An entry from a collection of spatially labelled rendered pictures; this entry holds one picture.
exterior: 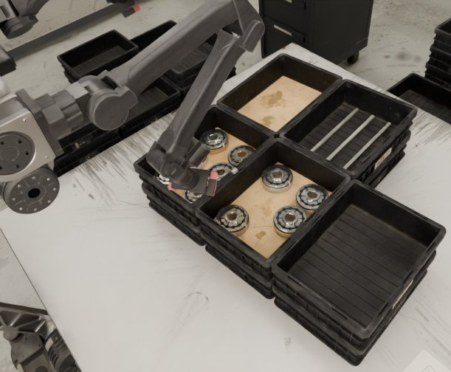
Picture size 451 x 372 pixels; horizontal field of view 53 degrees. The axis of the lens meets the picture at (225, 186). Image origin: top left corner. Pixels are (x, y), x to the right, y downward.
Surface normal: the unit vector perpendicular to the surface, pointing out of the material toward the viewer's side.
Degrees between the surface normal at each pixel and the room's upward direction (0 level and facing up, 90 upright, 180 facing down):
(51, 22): 90
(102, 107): 88
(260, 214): 0
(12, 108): 0
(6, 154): 90
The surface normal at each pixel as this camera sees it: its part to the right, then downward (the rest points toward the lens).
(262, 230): -0.11, -0.65
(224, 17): 0.48, 0.67
